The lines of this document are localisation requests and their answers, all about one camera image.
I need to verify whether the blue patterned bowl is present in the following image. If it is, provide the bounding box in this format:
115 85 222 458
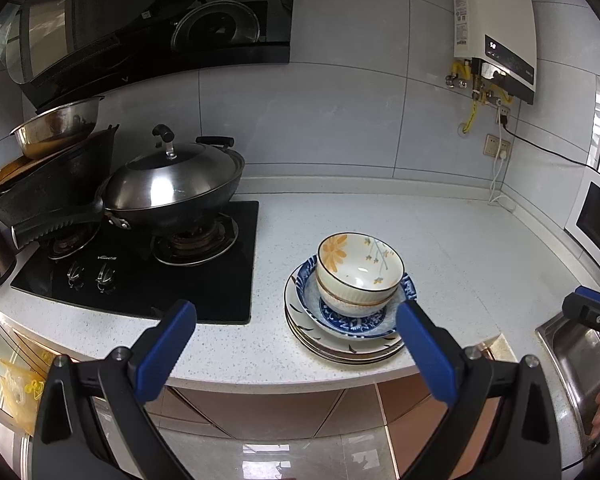
292 255 417 340

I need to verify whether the white brown-rimmed bowl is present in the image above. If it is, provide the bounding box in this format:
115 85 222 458
316 281 394 318

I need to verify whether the flower pattern bowl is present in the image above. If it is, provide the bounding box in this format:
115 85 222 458
315 232 405 304

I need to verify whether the mandala pattern plate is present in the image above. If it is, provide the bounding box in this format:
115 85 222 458
285 266 404 365

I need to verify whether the stainless steel sink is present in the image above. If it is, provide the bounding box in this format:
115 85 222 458
535 313 600 452

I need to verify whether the white microwave oven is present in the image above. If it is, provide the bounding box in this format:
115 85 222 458
565 168 600 267

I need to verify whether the black gas stove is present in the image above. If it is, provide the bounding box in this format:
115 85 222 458
12 200 259 325

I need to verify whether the yellow plastic bag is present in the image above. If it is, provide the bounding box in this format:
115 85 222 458
0 359 45 436

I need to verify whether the steel wok lid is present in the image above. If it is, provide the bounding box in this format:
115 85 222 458
100 124 245 212

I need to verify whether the black wok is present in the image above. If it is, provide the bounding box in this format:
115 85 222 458
9 135 246 248

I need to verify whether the black frying pan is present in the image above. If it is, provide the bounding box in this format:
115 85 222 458
0 125 119 226

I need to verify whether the steel mixing bowl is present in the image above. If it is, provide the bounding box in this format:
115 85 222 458
10 96 105 160

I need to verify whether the white water heater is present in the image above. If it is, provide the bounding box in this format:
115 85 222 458
453 0 536 105

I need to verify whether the black range hood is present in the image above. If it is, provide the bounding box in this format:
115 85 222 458
0 0 294 110

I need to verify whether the white power cable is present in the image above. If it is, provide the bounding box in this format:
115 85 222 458
486 106 512 206

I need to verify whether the beige wall socket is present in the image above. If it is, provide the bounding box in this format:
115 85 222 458
483 134 510 160

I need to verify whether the black power cable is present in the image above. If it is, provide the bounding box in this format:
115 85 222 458
499 114 600 172

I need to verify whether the yellow gas hose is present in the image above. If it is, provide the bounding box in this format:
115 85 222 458
460 94 481 136

